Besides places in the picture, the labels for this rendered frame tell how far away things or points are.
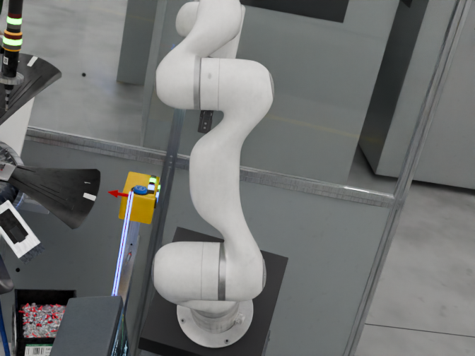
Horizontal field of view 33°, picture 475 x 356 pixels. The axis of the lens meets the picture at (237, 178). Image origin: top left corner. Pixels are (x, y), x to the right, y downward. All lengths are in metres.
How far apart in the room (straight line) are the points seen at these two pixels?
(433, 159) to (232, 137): 4.28
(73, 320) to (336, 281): 1.71
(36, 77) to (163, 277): 0.83
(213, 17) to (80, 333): 0.65
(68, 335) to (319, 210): 1.60
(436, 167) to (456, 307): 1.54
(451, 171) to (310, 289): 2.84
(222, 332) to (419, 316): 2.41
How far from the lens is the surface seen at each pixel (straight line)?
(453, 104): 5.61
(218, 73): 1.50
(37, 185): 2.16
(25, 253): 2.24
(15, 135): 2.45
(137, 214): 2.43
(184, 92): 1.50
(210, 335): 1.99
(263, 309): 2.01
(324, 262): 3.08
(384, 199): 2.98
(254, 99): 1.50
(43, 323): 2.21
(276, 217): 2.97
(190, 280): 1.60
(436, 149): 5.71
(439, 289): 4.60
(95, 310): 1.60
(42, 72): 2.23
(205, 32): 1.54
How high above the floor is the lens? 2.18
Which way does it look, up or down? 25 degrees down
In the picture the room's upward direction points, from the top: 13 degrees clockwise
